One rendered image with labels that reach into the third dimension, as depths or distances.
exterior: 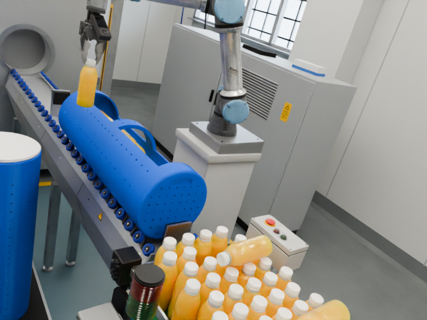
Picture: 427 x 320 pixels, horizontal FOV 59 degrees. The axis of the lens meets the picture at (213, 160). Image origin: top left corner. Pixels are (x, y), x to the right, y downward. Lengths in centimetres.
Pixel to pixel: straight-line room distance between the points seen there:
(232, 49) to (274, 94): 151
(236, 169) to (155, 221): 64
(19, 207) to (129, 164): 57
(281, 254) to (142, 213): 49
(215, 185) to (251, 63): 170
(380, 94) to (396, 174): 78
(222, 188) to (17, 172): 90
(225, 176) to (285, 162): 120
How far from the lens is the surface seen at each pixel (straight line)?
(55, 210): 239
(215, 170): 176
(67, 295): 252
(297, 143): 294
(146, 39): 687
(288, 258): 132
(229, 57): 160
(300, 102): 288
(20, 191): 171
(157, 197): 127
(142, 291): 78
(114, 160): 144
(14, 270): 195
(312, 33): 419
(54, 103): 240
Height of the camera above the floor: 177
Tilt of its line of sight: 22 degrees down
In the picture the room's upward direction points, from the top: 16 degrees clockwise
